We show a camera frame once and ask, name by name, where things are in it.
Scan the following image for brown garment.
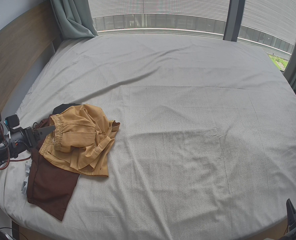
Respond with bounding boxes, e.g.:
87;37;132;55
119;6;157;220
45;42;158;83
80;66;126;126
26;118;81;221

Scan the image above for black garment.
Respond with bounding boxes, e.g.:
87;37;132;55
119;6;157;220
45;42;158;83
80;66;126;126
52;103;81;115

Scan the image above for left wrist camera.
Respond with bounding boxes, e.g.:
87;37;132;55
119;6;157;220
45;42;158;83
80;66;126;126
4;114;20;134

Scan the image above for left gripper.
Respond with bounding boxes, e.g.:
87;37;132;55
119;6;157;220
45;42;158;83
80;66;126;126
10;125;56;151

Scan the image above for window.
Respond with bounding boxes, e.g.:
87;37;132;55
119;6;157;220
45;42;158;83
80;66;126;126
84;0;296;72

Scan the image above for mustard yellow shorts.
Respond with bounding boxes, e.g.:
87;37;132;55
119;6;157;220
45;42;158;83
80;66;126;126
39;103;121;177

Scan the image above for blue-green curtain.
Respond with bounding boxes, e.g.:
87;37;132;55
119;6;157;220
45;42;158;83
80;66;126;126
47;0;99;40

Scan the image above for bed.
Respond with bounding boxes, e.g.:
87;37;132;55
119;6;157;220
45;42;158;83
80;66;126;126
0;0;296;240

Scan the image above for white garment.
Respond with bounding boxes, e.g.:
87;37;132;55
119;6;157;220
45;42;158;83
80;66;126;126
20;160;33;196

